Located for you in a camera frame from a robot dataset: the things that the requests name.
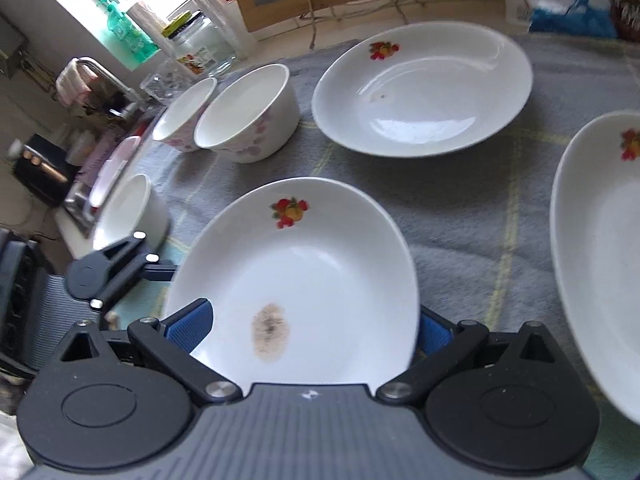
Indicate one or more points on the steel sink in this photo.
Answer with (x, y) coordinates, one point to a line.
(82, 205)

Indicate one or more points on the metal faucet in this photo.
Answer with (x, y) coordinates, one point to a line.
(107, 72)

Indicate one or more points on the stained white fruit print plate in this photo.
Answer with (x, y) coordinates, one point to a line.
(325, 270)

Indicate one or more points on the pink and white rag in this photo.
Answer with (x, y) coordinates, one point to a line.
(72, 82)

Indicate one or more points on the pink-rimmed plate in sink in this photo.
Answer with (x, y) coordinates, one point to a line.
(115, 170)

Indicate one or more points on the clear glass dish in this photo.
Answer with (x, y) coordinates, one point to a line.
(167, 80)

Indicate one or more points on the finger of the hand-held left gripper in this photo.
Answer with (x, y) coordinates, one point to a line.
(125, 265)

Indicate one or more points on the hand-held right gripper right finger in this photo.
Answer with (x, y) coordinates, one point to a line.
(435, 332)

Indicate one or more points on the black box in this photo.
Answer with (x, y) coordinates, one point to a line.
(40, 170)

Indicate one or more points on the white floral bowl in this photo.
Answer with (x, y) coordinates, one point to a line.
(240, 120)
(125, 210)
(180, 110)

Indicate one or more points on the teal plastic bottle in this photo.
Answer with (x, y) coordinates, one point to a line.
(127, 32)

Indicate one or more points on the yellow green box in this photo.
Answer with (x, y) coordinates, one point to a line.
(177, 24)

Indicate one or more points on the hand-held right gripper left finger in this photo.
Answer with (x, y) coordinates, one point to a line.
(192, 322)

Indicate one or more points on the clear glass jar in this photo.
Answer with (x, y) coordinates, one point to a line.
(210, 47)

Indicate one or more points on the grey checked cloth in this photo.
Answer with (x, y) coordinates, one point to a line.
(475, 200)

